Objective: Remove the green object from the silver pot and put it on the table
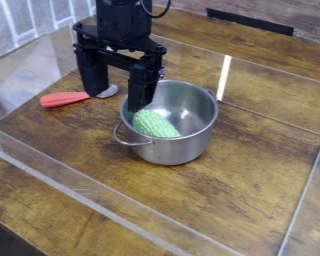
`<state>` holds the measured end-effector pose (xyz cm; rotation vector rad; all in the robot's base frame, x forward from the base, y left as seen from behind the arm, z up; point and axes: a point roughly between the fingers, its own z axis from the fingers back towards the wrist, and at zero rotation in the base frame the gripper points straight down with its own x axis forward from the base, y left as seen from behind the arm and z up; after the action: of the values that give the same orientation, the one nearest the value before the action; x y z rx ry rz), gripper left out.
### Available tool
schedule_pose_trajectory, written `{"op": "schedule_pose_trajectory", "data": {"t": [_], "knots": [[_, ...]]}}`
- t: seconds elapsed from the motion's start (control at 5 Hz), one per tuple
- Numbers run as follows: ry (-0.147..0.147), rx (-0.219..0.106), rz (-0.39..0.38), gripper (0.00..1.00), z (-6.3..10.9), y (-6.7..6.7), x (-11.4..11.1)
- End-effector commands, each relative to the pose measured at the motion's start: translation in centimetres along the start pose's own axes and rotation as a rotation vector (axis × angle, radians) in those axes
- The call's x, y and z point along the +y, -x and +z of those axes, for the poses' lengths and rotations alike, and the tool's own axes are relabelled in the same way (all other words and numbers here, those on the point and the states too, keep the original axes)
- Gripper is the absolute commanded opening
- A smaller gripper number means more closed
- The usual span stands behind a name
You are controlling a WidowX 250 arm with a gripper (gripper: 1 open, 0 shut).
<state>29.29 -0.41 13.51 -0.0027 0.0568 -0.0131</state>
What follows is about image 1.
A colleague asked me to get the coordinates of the black cable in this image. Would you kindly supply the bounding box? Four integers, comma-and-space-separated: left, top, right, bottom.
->
138, 0, 173, 19

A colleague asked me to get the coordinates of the red handled metal spoon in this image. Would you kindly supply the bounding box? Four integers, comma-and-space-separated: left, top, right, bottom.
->
38, 83, 120, 109

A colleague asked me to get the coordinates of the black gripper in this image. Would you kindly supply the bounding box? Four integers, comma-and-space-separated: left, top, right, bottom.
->
73, 0, 167, 113

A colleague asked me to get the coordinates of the black wall strip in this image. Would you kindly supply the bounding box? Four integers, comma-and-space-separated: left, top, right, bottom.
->
205, 8, 293, 36

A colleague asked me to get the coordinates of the silver steel pot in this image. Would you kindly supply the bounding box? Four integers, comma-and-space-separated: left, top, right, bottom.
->
113, 80, 219, 165

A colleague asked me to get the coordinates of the green knobbly toy vegetable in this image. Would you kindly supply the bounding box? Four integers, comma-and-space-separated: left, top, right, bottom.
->
132, 110, 181, 138

